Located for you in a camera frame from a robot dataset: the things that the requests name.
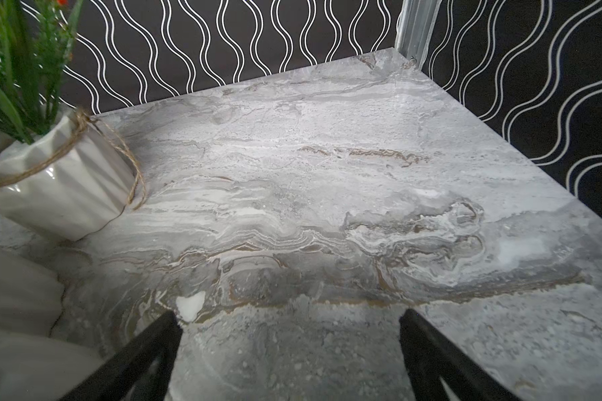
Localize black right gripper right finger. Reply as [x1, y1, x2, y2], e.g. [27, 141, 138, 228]
[399, 309, 518, 400]

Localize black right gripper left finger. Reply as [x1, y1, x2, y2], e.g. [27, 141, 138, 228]
[61, 311, 183, 400]

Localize white pot green plant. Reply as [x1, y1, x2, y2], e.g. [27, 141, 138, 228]
[0, 1, 147, 241]

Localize white pot pink flowers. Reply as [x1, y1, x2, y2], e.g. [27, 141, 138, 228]
[0, 249, 104, 400]

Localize aluminium corner post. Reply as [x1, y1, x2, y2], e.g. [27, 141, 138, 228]
[395, 0, 441, 69]

